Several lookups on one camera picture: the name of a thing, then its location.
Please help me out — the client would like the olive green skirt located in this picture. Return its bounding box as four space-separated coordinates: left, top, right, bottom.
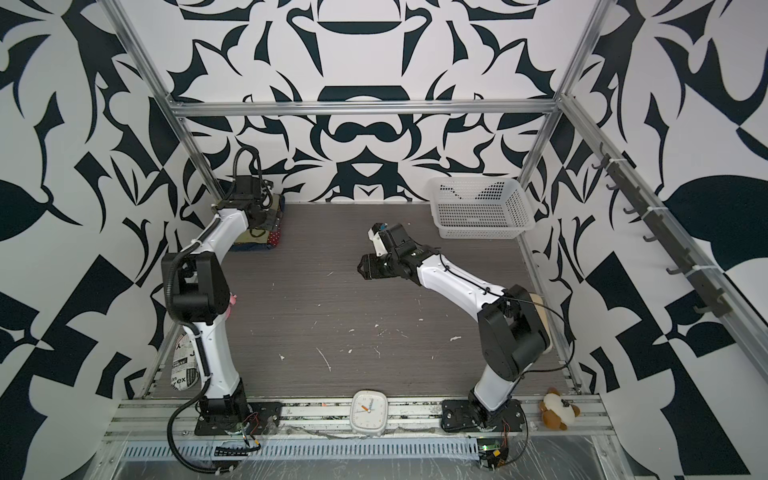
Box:
235 194 285 243

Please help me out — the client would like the red polka dot skirt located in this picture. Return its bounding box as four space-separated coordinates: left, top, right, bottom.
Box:
266 227 282 249

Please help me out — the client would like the blue denim skirt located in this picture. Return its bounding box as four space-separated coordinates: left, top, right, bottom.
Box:
230 242 278 252

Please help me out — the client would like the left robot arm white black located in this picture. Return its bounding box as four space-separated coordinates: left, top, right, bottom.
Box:
162 145 280 436

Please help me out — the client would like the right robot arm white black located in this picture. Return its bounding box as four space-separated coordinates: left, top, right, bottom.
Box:
357 223 552 431

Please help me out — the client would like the white plastic laundry basket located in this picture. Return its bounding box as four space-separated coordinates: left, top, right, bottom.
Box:
428 176 535 240

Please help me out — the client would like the pink alarm clock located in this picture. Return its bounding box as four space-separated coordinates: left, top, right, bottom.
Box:
225 293 237 318

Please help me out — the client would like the white square clock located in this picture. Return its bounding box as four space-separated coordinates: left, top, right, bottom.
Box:
349 390 389 436

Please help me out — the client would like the brown plush toy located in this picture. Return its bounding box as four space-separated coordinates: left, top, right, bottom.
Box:
539 388 581 431

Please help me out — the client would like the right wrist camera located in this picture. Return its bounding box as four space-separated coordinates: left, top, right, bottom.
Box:
368 223 388 257

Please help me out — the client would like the aluminium frame crossbar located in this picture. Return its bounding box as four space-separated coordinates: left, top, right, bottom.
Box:
170 99 556 118

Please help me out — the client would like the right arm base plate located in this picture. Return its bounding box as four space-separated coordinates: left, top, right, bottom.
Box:
440 399 526 433

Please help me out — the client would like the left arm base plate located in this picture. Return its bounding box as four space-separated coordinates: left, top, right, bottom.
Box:
194 401 284 436

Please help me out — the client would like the white slotted cable duct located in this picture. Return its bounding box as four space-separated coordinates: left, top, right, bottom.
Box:
119 437 481 463

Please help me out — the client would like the aluminium frame rail front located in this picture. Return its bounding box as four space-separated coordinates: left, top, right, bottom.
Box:
104 393 615 440

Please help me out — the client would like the black corrugated cable hose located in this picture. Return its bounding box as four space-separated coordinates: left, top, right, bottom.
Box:
165 377 241 475

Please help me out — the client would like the grey wall hook rack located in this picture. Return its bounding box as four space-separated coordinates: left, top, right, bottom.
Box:
594 144 733 318

